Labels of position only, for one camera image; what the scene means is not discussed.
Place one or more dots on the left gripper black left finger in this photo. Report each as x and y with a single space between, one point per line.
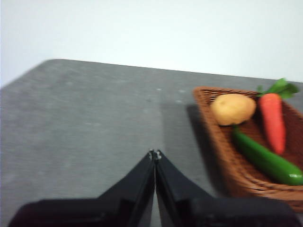
113 208

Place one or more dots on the orange carrot with green leaves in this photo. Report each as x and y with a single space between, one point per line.
272 118

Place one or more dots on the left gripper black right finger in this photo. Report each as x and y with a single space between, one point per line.
201 210

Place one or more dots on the brown wicker basket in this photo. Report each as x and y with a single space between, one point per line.
236 170

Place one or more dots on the yellow-brown potato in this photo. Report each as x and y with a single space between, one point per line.
233 108

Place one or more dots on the green pepper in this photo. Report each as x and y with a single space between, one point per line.
260 156

